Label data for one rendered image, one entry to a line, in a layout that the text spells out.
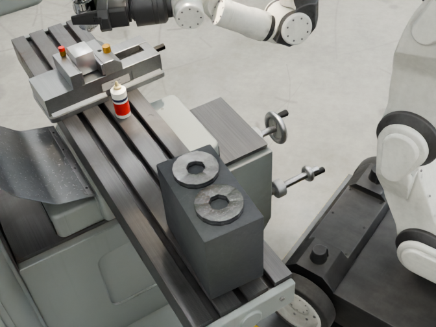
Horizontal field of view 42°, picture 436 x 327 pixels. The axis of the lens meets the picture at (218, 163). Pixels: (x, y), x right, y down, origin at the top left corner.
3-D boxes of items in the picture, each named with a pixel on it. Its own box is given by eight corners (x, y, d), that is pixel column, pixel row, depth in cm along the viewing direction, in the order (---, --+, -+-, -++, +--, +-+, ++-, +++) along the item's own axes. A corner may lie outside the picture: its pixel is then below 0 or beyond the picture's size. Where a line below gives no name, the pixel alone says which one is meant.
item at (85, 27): (77, 31, 130) (71, 8, 125) (80, 20, 133) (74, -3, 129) (98, 29, 130) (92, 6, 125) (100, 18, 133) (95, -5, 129)
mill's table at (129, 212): (81, 34, 196) (76, 13, 191) (298, 302, 119) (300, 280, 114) (15, 57, 189) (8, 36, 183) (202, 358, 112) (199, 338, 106)
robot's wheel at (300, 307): (333, 333, 161) (340, 295, 146) (324, 347, 158) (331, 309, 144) (272, 298, 170) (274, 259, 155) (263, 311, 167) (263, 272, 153)
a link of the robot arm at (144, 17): (96, -22, 130) (148, -27, 131) (104, 15, 137) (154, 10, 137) (94, 6, 121) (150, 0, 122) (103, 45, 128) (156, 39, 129)
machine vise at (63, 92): (141, 52, 173) (136, 20, 165) (166, 76, 164) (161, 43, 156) (32, 96, 160) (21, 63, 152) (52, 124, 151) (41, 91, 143)
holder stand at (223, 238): (215, 203, 129) (210, 137, 115) (264, 275, 115) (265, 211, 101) (166, 223, 126) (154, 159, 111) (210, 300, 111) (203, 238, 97)
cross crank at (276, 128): (276, 126, 200) (276, 100, 191) (296, 145, 192) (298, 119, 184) (237, 143, 194) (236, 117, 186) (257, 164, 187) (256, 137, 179)
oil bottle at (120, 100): (127, 107, 155) (120, 74, 147) (133, 115, 152) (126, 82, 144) (113, 113, 153) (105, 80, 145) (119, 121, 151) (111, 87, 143)
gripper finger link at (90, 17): (70, 13, 126) (98, 10, 126) (73, 25, 128) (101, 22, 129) (69, 16, 125) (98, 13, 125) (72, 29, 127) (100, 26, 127)
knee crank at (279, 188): (318, 166, 198) (319, 154, 193) (329, 176, 194) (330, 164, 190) (265, 192, 190) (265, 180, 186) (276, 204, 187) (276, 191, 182)
